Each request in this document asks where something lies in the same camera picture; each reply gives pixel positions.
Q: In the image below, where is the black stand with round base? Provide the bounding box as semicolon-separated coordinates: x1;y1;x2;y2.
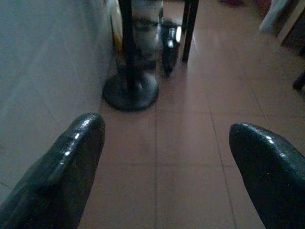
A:
102;0;160;112

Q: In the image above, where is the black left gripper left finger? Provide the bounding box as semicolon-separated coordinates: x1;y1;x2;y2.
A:
0;113;106;229

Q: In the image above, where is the dark furniture leg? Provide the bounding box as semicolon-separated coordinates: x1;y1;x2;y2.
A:
182;0;200;63

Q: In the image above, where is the black shiny shoe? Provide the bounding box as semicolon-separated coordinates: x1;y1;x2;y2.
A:
161;18;182;78

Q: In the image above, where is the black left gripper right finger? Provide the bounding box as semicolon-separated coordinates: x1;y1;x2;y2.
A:
229;122;305;229

